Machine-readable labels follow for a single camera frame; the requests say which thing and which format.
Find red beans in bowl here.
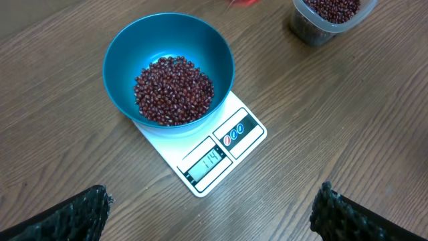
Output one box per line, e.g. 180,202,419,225
133,56,215,126

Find red adzuki beans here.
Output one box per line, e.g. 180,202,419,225
304,0,361,24

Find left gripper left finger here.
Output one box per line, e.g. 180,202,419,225
1,185,112,241

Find red measuring scoop blue handle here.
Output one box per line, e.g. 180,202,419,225
229,0,260,7

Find clear plastic food container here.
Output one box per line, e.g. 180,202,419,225
290,0,377,46

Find blue bowl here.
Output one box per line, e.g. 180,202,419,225
102,12,235,128

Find white digital kitchen scale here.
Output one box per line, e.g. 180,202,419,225
134,92,267,197

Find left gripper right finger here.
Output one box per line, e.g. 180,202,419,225
310,181,427,241

